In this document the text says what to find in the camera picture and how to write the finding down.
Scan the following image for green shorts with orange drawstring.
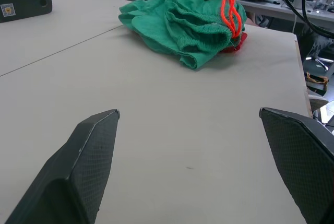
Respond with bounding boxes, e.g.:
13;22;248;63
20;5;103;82
117;0;247;71

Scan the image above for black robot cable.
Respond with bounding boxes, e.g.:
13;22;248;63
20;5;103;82
273;0;334;39

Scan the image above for red t-shirt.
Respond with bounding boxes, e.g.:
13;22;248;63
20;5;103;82
221;32;248;54

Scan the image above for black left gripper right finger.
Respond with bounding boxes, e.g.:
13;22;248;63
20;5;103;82
258;107;334;224

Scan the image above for white background desk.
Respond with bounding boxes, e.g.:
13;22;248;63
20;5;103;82
234;0;334;26

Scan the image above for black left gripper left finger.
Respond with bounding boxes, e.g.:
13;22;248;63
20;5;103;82
4;109;121;224

